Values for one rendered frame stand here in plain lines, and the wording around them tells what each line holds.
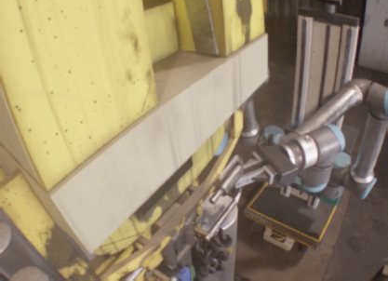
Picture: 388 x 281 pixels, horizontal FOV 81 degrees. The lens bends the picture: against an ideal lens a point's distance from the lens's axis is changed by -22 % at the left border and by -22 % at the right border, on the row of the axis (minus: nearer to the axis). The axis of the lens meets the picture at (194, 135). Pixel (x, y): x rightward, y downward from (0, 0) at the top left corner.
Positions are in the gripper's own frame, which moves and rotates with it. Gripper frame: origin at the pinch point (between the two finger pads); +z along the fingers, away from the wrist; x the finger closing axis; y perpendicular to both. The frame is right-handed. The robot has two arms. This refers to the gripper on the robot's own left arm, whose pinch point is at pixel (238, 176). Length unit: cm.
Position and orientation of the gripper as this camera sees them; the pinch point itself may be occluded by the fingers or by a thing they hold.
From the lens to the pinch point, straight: 68.5
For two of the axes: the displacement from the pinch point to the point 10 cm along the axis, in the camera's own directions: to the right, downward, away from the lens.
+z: -9.3, 2.8, -2.2
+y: -0.9, -8.0, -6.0
